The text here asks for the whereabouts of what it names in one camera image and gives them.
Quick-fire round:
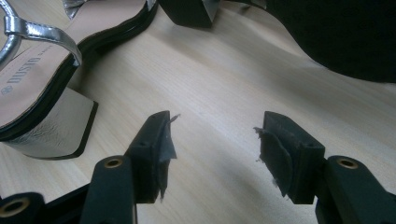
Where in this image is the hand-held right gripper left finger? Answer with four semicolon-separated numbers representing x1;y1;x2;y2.
124;110;182;204

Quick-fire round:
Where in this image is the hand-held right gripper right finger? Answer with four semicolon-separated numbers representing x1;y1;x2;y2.
253;110;327;205

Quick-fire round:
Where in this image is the silver strappy block-heel sandal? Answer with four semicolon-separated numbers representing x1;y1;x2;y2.
0;0;160;161

